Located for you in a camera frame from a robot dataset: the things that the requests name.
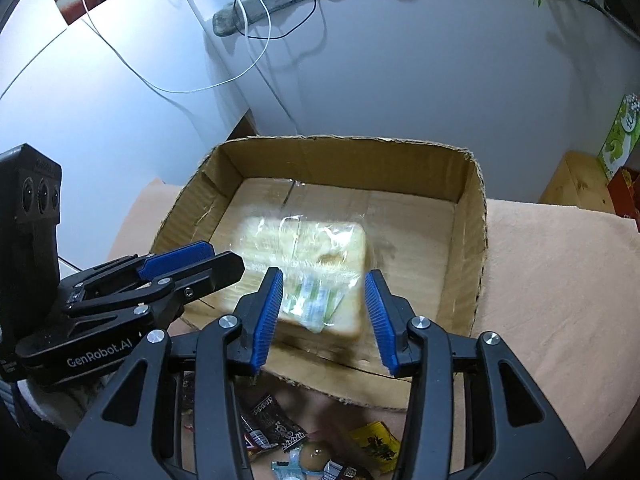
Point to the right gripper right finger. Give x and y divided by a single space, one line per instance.
474 411

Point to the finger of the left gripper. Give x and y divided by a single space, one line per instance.
147 267
164 297

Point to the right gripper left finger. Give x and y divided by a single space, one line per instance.
133 428

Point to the small dark candy packet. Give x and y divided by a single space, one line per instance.
266 427

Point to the yellow snack packet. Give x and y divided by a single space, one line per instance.
377 442

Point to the bread slice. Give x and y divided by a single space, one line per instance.
322 263

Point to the packaged braised egg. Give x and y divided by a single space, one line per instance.
306 461

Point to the large Snickers bar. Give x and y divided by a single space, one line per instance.
341 470

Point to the white cabinet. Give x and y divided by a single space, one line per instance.
133 92

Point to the open cardboard box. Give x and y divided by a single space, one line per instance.
326 211

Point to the red storage box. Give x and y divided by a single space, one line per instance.
624 192

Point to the green juice carton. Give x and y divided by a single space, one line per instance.
622 136

